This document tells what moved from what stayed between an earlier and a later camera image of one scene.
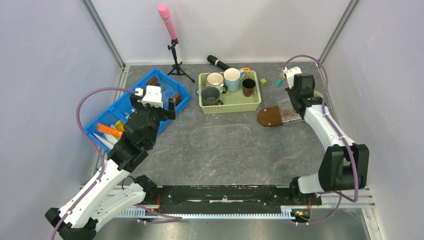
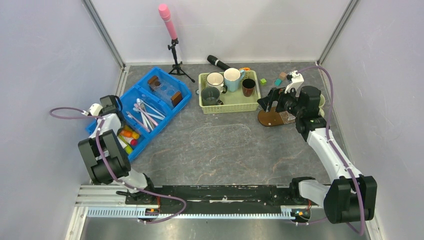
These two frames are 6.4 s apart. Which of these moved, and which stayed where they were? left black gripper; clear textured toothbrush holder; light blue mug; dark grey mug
Moved: left black gripper
Stayed: clear textured toothbrush holder; dark grey mug; light blue mug
